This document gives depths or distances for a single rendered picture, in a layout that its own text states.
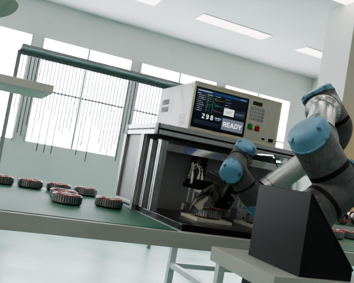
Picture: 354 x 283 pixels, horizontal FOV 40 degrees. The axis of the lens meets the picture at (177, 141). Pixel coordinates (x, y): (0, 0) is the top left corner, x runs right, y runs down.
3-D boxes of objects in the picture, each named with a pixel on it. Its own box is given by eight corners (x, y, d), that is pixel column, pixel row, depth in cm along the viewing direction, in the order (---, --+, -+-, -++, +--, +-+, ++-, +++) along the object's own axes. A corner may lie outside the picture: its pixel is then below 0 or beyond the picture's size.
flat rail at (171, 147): (290, 173, 213) (291, 167, 213) (162, 149, 188) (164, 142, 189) (289, 173, 214) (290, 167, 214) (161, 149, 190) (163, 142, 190)
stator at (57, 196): (82, 207, 175) (84, 197, 175) (51, 202, 172) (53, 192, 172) (79, 203, 186) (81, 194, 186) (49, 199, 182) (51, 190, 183)
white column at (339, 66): (345, 281, 567) (385, 10, 587) (314, 278, 550) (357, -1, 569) (317, 269, 613) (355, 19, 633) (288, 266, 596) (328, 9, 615)
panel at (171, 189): (266, 222, 226) (276, 160, 228) (134, 204, 200) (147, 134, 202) (264, 222, 227) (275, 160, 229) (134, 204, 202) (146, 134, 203)
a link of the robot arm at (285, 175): (352, 141, 177) (245, 215, 169) (337, 115, 176) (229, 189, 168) (371, 142, 166) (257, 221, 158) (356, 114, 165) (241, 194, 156)
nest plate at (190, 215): (231, 226, 182) (232, 222, 182) (196, 221, 176) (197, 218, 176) (213, 219, 196) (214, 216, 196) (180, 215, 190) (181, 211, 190)
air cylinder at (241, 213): (250, 223, 208) (252, 210, 208) (235, 221, 205) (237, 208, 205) (244, 221, 212) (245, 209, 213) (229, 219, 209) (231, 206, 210)
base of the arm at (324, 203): (328, 254, 122) (354, 231, 125) (304, 205, 118) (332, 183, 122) (292, 240, 136) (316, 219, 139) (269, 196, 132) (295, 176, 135)
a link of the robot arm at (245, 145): (234, 142, 164) (241, 133, 171) (221, 167, 169) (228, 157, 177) (255, 153, 163) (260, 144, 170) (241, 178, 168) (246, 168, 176)
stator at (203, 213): (225, 221, 183) (227, 211, 183) (199, 217, 179) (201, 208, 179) (212, 216, 193) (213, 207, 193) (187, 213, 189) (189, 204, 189)
